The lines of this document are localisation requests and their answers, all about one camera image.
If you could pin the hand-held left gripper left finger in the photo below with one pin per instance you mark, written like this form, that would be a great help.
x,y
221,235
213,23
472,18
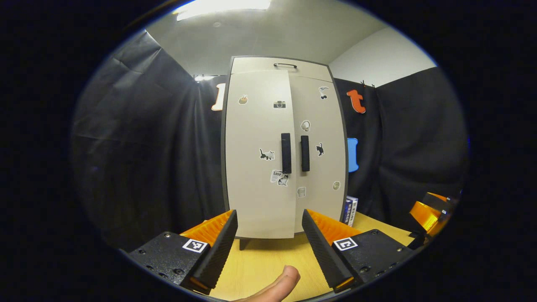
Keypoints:
x,y
220,243

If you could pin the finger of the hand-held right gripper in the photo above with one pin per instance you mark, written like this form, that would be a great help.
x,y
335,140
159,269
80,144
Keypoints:
x,y
444,203
426,214

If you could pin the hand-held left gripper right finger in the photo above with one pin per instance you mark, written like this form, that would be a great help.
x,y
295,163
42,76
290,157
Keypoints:
x,y
319,247

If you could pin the white cabinet door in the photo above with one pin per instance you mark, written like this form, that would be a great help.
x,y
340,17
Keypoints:
x,y
251,201
325,176

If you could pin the white shoe cabinet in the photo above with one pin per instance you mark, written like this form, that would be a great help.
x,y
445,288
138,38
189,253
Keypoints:
x,y
251,67

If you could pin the white cabinet drawer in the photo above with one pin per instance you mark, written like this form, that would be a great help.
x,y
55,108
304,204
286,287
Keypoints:
x,y
310,71

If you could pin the blue and white box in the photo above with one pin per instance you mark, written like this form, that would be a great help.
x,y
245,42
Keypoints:
x,y
350,209

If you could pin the black backdrop cloth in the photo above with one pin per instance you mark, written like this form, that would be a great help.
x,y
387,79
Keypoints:
x,y
138,167

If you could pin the black cloth clip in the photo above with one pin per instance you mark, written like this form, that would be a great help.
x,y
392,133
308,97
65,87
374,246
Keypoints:
x,y
368,83

